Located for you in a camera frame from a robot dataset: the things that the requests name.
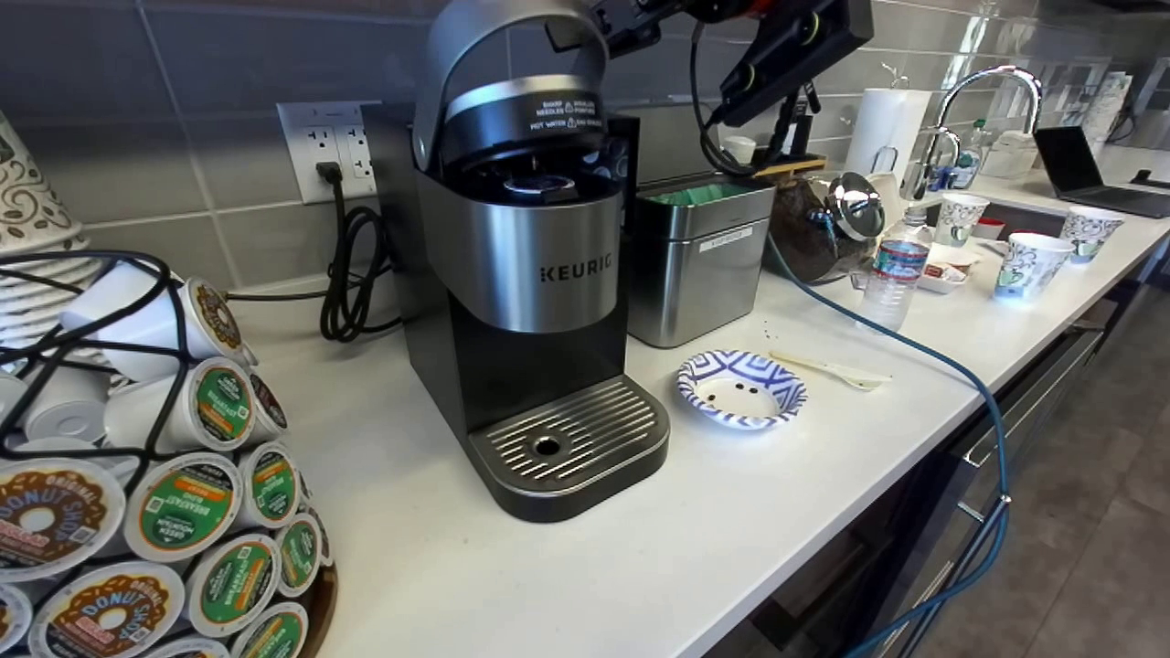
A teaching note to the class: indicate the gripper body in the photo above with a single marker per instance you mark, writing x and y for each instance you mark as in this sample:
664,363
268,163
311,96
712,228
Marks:
717,9

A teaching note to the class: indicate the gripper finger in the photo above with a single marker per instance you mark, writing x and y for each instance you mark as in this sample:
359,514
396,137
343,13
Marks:
640,11
571,37

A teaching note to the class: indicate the coffee maker lid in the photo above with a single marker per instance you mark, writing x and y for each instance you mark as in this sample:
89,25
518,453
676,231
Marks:
484,55

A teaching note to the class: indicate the coffee maker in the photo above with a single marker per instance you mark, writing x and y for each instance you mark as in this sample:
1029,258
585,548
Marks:
526,274

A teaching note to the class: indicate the glass jar of coffee beans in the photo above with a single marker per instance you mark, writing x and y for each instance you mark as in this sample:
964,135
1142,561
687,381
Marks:
813,233

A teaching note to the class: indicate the coffee pod brown lid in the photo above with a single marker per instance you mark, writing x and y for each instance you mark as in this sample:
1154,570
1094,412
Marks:
270,402
110,617
137,320
50,521

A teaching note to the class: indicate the coffee pod green lid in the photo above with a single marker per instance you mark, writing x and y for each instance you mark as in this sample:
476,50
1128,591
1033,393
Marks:
298,553
272,635
183,507
236,585
215,407
272,484

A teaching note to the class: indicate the white coffee pod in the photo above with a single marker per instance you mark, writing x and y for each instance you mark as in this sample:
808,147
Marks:
69,407

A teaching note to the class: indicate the white mug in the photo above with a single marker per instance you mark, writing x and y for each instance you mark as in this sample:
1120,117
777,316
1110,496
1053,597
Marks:
739,149

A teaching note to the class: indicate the wooden utensil block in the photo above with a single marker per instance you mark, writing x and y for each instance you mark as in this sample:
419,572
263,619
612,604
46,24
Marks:
791,155

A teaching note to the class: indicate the row of green packets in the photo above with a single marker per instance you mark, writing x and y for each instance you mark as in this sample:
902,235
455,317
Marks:
699,194

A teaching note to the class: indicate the paper towel roll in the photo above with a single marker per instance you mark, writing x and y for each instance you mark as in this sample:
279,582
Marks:
887,132

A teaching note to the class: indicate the steel container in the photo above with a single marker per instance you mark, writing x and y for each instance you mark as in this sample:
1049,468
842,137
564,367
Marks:
695,274

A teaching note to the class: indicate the chrome tap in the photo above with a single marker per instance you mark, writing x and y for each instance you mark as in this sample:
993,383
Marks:
987,82

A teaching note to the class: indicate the soap bottle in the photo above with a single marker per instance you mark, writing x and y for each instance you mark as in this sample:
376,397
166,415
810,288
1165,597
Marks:
967,164

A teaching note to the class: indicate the clear water bottle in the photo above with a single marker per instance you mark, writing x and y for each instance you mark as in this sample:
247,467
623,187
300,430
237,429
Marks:
891,279

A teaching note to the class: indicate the patterned paper cup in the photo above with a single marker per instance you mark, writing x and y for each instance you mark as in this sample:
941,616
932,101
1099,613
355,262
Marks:
1090,233
1028,267
960,221

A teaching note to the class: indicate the white appliance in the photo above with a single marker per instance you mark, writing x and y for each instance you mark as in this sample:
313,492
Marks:
1010,155

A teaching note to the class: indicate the small tray of packets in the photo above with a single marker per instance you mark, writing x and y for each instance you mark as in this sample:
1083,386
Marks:
946,271

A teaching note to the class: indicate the sink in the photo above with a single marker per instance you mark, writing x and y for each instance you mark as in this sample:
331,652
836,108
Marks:
1015,219

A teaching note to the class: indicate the white plastic spoon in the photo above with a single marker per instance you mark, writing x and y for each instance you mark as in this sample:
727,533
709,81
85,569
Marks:
836,370

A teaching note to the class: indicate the blue patterned paper bowl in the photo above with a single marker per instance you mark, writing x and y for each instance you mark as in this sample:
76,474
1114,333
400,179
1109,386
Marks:
740,391

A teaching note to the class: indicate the laptop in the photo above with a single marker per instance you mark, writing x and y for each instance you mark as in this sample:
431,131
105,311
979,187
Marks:
1083,174

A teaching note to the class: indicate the stack of paper cups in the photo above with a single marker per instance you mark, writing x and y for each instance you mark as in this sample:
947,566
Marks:
27,196

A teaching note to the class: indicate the stack of paper plates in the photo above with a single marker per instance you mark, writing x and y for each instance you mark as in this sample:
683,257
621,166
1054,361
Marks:
46,292

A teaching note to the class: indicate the white wall socket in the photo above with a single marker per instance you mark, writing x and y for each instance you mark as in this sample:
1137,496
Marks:
320,137

